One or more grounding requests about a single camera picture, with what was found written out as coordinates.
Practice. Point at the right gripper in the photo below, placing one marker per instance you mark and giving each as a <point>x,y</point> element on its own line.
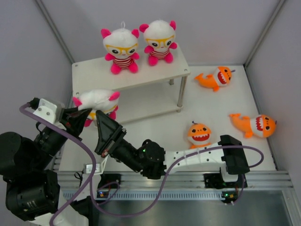
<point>113,150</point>

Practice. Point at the orange shark plush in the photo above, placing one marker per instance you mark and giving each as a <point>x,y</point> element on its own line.
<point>199,135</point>
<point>261,126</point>
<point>221,77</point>

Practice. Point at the pink white plush with glasses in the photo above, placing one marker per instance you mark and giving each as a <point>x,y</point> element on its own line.
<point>159,36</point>

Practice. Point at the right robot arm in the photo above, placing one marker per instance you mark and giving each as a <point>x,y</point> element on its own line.
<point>153,162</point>

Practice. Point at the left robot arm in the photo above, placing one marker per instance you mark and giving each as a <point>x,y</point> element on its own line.
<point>33,193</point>

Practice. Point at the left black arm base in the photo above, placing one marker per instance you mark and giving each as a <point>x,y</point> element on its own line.
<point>109,177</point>

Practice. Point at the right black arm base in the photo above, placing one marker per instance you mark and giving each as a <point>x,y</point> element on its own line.
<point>214,180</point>

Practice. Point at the white two-tier shelf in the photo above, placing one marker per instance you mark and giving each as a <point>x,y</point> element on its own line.
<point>152,91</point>

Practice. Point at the aluminium front rail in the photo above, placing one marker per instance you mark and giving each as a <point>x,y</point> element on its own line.
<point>258,180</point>

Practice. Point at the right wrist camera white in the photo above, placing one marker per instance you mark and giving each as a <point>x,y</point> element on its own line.
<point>99,167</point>

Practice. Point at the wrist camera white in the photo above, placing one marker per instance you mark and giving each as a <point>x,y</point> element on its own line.
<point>50,110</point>
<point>99,167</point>

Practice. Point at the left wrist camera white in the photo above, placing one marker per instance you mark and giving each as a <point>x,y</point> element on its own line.
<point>50,110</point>

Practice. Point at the slotted cable duct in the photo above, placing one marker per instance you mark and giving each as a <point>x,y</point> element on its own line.
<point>167,195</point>

